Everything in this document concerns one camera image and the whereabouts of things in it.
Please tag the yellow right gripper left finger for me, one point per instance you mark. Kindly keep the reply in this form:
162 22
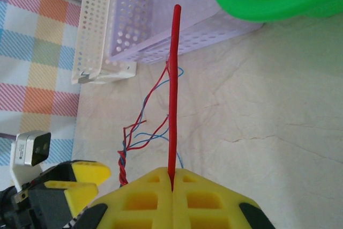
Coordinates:
139 202

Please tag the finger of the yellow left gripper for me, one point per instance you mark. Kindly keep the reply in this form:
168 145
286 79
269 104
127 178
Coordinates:
91 172
80 194

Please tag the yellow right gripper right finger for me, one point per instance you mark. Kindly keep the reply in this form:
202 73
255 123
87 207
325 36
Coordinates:
209 202

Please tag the white perforated basket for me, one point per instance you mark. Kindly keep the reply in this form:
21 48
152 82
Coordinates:
118 73

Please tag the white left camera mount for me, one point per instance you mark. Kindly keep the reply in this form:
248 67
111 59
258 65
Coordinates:
21 175

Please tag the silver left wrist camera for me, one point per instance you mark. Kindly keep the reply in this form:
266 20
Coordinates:
29 148

